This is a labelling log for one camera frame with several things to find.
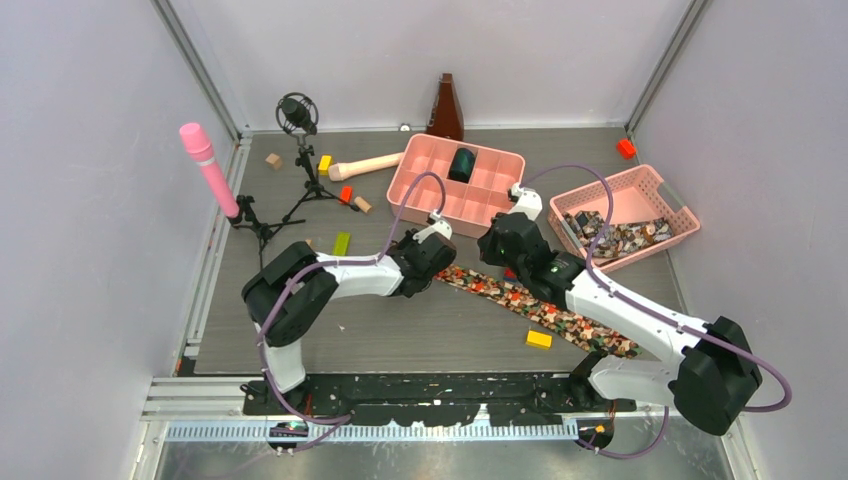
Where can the red block far corner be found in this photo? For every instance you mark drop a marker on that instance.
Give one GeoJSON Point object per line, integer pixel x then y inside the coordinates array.
{"type": "Point", "coordinates": [626, 148]}

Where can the yellow cube block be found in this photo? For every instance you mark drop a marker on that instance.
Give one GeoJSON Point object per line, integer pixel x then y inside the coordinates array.
{"type": "Point", "coordinates": [324, 165]}

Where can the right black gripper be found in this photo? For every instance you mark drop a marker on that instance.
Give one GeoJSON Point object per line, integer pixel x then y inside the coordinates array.
{"type": "Point", "coordinates": [487, 244]}

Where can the lime green building plate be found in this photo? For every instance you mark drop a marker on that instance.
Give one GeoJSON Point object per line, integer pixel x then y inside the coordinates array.
{"type": "Point", "coordinates": [341, 244]}

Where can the small orange block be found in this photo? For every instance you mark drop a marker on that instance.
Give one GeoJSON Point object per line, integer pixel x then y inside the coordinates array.
{"type": "Point", "coordinates": [346, 194]}

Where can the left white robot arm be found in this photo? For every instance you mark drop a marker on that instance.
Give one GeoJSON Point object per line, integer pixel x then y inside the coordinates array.
{"type": "Point", "coordinates": [287, 296]}

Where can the black microphone with tripod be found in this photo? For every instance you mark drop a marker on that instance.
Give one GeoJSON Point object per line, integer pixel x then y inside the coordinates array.
{"type": "Point", "coordinates": [298, 116]}

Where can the pink perforated basket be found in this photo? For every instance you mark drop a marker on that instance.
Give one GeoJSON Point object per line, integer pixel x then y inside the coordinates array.
{"type": "Point", "coordinates": [639, 194]}

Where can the wooden cylinder block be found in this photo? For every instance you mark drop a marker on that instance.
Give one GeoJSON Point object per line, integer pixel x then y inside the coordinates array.
{"type": "Point", "coordinates": [363, 205]}

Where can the wooden cube block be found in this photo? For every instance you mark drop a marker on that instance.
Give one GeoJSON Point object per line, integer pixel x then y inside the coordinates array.
{"type": "Point", "coordinates": [274, 161]}

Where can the pink divided organizer tray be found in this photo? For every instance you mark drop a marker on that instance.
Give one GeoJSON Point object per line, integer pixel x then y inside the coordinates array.
{"type": "Point", "coordinates": [421, 184]}

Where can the yellow block near front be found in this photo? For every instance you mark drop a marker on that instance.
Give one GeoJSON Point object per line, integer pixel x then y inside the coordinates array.
{"type": "Point", "coordinates": [538, 340]}

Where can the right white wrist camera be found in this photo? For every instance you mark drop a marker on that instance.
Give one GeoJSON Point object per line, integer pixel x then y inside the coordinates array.
{"type": "Point", "coordinates": [525, 200]}

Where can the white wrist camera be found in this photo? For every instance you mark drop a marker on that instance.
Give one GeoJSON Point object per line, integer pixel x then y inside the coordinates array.
{"type": "Point", "coordinates": [436, 224]}
{"type": "Point", "coordinates": [525, 200]}

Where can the brown wooden metronome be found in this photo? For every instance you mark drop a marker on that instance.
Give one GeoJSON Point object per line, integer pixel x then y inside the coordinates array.
{"type": "Point", "coordinates": [446, 117]}

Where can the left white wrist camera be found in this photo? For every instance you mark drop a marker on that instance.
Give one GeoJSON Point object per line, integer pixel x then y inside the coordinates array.
{"type": "Point", "coordinates": [436, 224]}

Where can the floral patterned necktie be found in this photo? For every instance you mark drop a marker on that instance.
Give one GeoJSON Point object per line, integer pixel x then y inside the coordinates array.
{"type": "Point", "coordinates": [583, 332]}

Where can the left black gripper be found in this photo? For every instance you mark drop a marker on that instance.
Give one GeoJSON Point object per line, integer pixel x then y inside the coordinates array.
{"type": "Point", "coordinates": [407, 241]}

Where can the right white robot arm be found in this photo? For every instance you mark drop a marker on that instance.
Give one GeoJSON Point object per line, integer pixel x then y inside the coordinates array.
{"type": "Point", "coordinates": [703, 369]}

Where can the dark green rolled tie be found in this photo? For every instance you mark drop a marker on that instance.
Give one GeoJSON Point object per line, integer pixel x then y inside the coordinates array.
{"type": "Point", "coordinates": [462, 165]}

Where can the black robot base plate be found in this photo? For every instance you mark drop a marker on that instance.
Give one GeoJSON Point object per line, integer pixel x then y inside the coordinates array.
{"type": "Point", "coordinates": [435, 407]}

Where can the patterned ties in basket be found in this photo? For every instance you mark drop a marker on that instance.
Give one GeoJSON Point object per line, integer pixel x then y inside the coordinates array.
{"type": "Point", "coordinates": [619, 240]}

